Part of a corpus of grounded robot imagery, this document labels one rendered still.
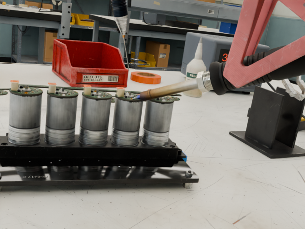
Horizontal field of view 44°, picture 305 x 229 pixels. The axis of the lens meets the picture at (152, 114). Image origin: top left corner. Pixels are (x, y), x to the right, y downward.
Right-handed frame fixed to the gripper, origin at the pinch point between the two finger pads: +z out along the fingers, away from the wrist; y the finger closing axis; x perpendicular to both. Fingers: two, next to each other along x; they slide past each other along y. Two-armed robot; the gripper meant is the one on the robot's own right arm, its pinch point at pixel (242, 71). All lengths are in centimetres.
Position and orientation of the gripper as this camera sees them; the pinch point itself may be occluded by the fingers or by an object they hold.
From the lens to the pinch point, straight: 27.2
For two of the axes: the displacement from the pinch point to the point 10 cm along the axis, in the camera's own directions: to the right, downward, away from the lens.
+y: -4.7, 1.8, -8.7
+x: 6.9, 6.9, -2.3
